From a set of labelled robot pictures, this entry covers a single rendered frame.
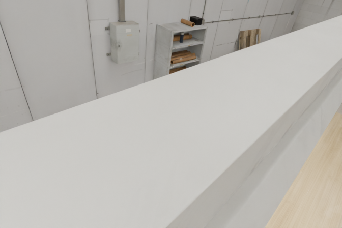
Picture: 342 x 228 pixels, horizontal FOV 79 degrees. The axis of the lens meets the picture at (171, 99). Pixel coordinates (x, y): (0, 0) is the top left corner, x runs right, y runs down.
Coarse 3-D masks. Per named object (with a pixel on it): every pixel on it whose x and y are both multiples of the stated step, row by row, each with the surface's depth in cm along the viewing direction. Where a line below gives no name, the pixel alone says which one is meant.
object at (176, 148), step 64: (256, 64) 17; (320, 64) 19; (64, 128) 9; (128, 128) 9; (192, 128) 10; (256, 128) 10; (0, 192) 6; (64, 192) 6; (128, 192) 7; (192, 192) 7
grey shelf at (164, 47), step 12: (168, 24) 377; (180, 24) 386; (156, 36) 381; (168, 36) 355; (192, 36) 432; (156, 48) 392; (168, 48) 365; (180, 48) 440; (192, 48) 442; (156, 60) 403; (168, 60) 374; (192, 60) 420; (156, 72) 415; (168, 72) 388
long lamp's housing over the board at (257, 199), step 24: (336, 96) 35; (312, 120) 26; (288, 144) 21; (312, 144) 26; (264, 168) 18; (288, 168) 21; (240, 192) 16; (264, 192) 18; (216, 216) 14; (240, 216) 15; (264, 216) 18
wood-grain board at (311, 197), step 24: (336, 120) 295; (336, 144) 251; (312, 168) 215; (336, 168) 218; (288, 192) 188; (312, 192) 191; (336, 192) 194; (288, 216) 169; (312, 216) 172; (336, 216) 174
